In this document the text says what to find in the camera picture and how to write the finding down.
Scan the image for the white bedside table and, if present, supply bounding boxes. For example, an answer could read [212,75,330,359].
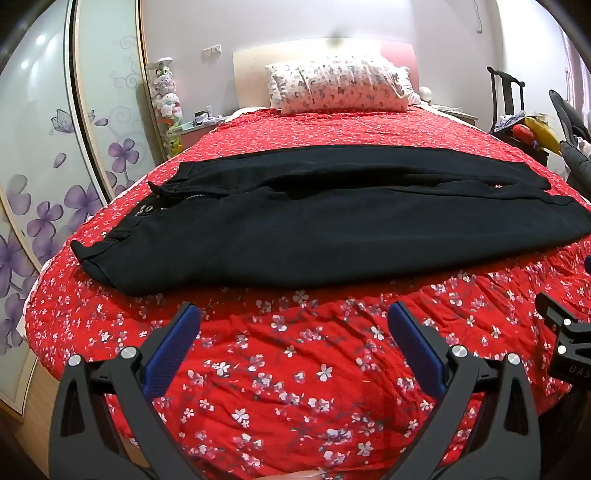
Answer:
[434,104,478,126]

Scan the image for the cream bed headboard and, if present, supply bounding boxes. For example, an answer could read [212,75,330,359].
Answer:
[232,37,421,112]

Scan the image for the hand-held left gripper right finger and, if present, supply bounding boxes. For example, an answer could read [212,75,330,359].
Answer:
[387,301,542,480]

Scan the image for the red floral bedspread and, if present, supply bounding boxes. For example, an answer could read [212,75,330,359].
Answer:
[25,105,591,480]

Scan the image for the wardrobe with purple flower doors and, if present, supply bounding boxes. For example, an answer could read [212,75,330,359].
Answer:
[0,0,164,416]

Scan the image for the string of plush toys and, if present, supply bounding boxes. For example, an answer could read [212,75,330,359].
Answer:
[150,58,185,155]

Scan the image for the black pants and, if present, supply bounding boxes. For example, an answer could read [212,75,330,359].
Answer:
[69,144,589,297]

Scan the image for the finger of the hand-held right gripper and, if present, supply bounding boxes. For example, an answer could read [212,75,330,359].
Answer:
[534,291,591,343]

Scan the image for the bedside table with clutter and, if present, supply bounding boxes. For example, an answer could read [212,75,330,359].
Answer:
[178,111,228,149]

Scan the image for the black wooden chair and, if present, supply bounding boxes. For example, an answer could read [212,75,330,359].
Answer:
[487,66,527,131]

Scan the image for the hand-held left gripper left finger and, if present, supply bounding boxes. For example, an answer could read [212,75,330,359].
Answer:
[51,301,204,480]

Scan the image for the white printed pillow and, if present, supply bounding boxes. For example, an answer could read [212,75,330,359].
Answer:
[264,54,415,115]

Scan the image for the yellow cloth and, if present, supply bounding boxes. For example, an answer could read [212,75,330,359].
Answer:
[524,117,562,153]

